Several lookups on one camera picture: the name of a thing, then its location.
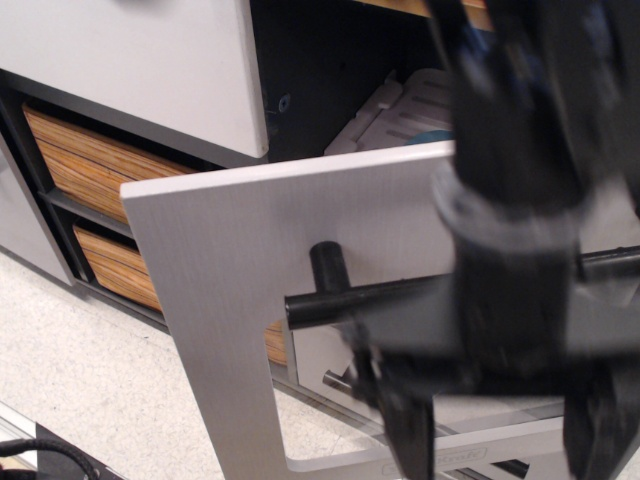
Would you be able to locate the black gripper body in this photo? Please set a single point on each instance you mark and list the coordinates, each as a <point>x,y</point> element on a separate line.
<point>503,324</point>

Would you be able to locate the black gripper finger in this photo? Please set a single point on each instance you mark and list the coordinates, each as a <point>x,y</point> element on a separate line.
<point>601,420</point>
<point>390,383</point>

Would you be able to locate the black oven door handle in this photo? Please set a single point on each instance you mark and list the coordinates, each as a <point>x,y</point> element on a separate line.
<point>335,295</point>

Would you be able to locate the grey oven door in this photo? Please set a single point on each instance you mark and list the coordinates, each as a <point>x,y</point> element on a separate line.
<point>225,248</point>

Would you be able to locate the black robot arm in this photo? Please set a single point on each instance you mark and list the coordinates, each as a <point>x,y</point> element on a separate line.
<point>542,114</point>

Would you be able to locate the grey oven rack tray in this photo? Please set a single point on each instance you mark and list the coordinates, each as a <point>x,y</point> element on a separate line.
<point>395,112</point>

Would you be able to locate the grey bottom drawer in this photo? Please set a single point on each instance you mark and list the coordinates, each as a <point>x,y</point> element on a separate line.
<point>331,422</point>

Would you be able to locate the blue toy plate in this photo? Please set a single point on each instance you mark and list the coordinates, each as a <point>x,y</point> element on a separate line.
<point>433,136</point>

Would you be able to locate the lower wood-pattern storage bin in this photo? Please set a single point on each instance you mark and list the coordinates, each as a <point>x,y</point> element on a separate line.
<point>118,267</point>

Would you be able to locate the wood-pattern storage bin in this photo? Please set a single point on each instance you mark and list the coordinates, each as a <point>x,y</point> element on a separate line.
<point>90,167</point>
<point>118,267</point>

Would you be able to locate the white toy kitchen cabinet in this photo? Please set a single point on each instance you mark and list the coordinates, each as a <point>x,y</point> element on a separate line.
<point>180,74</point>

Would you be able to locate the upper wood-pattern storage bin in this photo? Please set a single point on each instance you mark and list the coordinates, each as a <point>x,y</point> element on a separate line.
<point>90,167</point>

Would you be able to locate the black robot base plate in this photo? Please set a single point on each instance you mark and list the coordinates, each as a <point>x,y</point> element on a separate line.
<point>53,465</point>

